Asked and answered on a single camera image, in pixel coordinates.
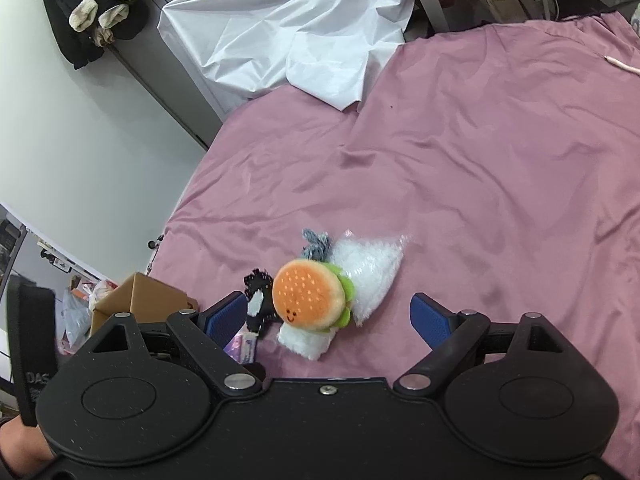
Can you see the person's left hand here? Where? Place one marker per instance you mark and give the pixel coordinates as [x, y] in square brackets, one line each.
[20, 442]

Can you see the storage shelf rack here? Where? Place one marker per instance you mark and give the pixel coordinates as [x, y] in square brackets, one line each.
[10, 240]

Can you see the cardboard box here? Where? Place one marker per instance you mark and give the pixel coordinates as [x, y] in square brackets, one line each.
[145, 295]

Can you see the clear bubble wrap bag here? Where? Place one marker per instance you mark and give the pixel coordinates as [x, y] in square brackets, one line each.
[370, 270]

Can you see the white cover cloth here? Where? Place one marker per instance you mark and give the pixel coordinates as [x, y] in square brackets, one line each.
[280, 25]

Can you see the black jacket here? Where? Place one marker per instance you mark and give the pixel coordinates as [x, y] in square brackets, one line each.
[60, 35]

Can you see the grey door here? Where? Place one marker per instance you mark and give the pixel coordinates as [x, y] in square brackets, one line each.
[165, 75]

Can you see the grey knitted item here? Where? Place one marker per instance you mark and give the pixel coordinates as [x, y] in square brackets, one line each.
[315, 245]

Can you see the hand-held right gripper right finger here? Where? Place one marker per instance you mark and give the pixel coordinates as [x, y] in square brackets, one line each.
[430, 320]

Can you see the white plastic bag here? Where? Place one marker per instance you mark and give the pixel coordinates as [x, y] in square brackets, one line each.
[75, 317]

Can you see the burger plush toy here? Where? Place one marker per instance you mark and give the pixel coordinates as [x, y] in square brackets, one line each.
[305, 290]

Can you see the blue white small box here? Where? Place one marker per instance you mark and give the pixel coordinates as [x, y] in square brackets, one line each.
[242, 347]

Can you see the black hair clip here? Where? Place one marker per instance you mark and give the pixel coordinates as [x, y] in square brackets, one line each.
[257, 280]

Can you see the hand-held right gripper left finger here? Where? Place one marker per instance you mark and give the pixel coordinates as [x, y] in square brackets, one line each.
[227, 317]

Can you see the pink bed sheet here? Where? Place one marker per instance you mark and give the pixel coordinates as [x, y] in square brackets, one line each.
[475, 185]

